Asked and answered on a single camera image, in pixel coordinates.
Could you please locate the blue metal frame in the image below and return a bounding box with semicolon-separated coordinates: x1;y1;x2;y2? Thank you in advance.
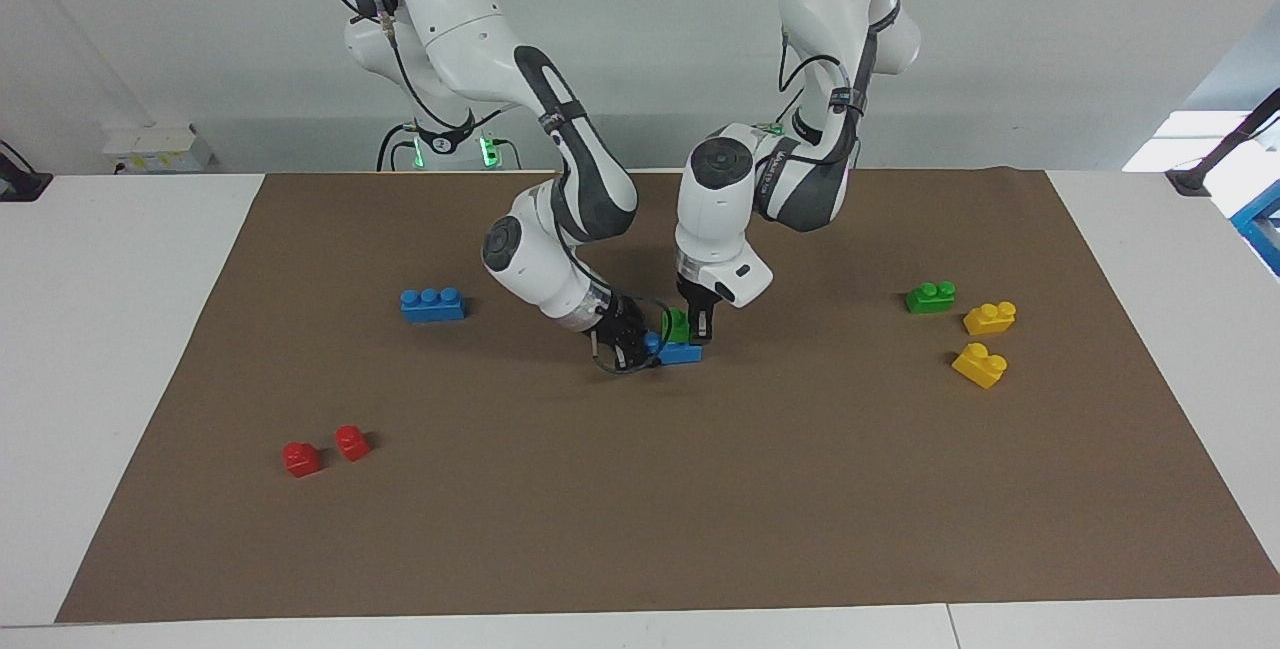
1230;179;1280;277

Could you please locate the white power strip box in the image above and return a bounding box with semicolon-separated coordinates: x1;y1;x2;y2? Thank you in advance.
103;126;214;173

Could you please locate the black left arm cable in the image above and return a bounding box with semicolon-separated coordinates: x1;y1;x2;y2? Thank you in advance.
776;24;866;145

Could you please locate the blue three-stud toy brick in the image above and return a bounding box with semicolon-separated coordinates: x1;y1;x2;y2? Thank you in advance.
400;286;466;323
643;331;703;367

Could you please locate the black camera stand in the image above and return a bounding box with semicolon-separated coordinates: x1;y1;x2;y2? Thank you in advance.
1165;87;1280;196

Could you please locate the brown table mat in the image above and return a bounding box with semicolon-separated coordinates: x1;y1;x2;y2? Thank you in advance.
55;167;1280;624

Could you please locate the yellow two-stud toy brick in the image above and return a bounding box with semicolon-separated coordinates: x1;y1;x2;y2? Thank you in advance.
950;342;1009;390
962;301;1018;336

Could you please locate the black table clamp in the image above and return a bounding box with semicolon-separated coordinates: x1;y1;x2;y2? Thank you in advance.
0;141;53;202

